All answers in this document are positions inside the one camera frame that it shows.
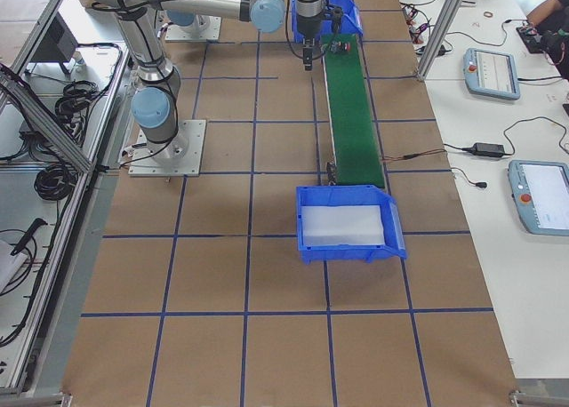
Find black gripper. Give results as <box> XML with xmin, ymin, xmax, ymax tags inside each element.
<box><xmin>302</xmin><ymin>36</ymin><xmax>315</xmax><ymax>71</ymax></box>

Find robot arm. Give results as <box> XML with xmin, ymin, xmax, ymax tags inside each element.
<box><xmin>295</xmin><ymin>0</ymin><xmax>325</xmax><ymax>71</ymax></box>
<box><xmin>92</xmin><ymin>0</ymin><xmax>285</xmax><ymax>164</ymax></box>

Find blue left plastic bin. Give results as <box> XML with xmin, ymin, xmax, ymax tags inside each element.
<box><xmin>291</xmin><ymin>0</ymin><xmax>364</xmax><ymax>44</ymax></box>

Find blue plastic bin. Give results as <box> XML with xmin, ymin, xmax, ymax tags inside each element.
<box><xmin>291</xmin><ymin>0</ymin><xmax>364</xmax><ymax>44</ymax></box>
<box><xmin>296</xmin><ymin>185</ymin><xmax>407</xmax><ymax>264</ymax></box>

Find green conveyor belt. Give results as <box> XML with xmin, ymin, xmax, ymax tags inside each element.
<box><xmin>323</xmin><ymin>34</ymin><xmax>385</xmax><ymax>188</ymax></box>

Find blue right plastic bin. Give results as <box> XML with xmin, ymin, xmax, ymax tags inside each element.
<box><xmin>296</xmin><ymin>185</ymin><xmax>407</xmax><ymax>264</ymax></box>

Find white right foam pad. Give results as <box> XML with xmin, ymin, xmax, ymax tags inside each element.
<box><xmin>301</xmin><ymin>205</ymin><xmax>385</xmax><ymax>247</ymax></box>

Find upper teach pendant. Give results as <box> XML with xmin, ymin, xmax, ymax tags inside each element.
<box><xmin>463</xmin><ymin>48</ymin><xmax>520</xmax><ymax>100</ymax></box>

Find teach pendant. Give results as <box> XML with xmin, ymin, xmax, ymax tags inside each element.
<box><xmin>508</xmin><ymin>160</ymin><xmax>568</xmax><ymax>236</ymax></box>
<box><xmin>463</xmin><ymin>48</ymin><xmax>520</xmax><ymax>100</ymax></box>

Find black power adapter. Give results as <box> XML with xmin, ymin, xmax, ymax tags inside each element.
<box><xmin>471</xmin><ymin>142</ymin><xmax>506</xmax><ymax>158</ymax></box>

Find lower teach pendant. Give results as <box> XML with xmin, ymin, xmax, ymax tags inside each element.
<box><xmin>508</xmin><ymin>160</ymin><xmax>568</xmax><ymax>236</ymax></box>

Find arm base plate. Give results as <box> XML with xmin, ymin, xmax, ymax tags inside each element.
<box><xmin>128</xmin><ymin>120</ymin><xmax>206</xmax><ymax>177</ymax></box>
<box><xmin>165</xmin><ymin>15</ymin><xmax>221</xmax><ymax>43</ymax></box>

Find red black conveyor wire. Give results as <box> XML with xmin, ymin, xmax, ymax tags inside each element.
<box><xmin>381</xmin><ymin>148</ymin><xmax>448</xmax><ymax>163</ymax></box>

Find aluminium frame post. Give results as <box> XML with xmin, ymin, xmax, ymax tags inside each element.
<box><xmin>416</xmin><ymin>0</ymin><xmax>462</xmax><ymax>81</ymax></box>

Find aluminium frame rail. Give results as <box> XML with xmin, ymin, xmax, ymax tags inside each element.
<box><xmin>1</xmin><ymin>64</ymin><xmax>94</xmax><ymax>173</ymax></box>

